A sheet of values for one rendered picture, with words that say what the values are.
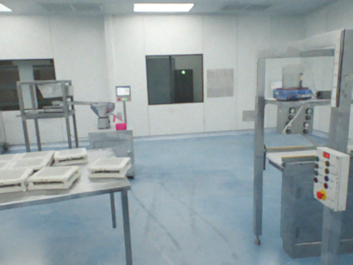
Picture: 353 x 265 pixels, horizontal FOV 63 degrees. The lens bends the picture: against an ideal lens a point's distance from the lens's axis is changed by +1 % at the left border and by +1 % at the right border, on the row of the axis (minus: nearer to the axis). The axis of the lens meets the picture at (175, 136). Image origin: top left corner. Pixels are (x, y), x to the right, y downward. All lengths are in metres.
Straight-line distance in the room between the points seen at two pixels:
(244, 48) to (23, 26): 5.02
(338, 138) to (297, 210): 1.07
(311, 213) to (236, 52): 5.45
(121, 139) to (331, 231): 3.14
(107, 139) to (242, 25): 4.66
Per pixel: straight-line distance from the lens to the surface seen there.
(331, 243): 1.75
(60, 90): 5.07
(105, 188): 1.83
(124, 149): 4.25
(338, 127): 1.55
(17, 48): 7.37
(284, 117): 2.14
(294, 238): 2.60
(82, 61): 7.05
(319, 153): 1.56
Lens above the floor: 1.46
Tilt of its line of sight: 12 degrees down
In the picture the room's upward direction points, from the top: 2 degrees counter-clockwise
